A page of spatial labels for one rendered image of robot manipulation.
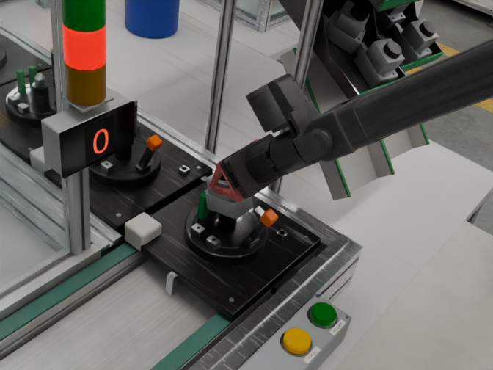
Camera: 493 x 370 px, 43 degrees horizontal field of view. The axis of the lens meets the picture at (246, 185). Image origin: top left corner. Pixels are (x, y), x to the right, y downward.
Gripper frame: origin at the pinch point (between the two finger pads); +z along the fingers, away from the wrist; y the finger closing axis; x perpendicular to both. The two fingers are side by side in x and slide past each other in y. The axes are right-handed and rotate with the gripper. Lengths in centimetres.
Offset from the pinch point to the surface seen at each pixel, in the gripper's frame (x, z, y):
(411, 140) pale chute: 13.6, -1.9, -47.7
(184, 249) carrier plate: 7.0, 8.4, 7.8
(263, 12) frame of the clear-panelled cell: -33, 50, -85
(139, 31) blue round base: -43, 66, -52
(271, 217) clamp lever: 8.1, -5.9, 0.4
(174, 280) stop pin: 9.7, 7.1, 13.0
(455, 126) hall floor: 51, 100, -239
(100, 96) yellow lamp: -18.2, -9.4, 18.8
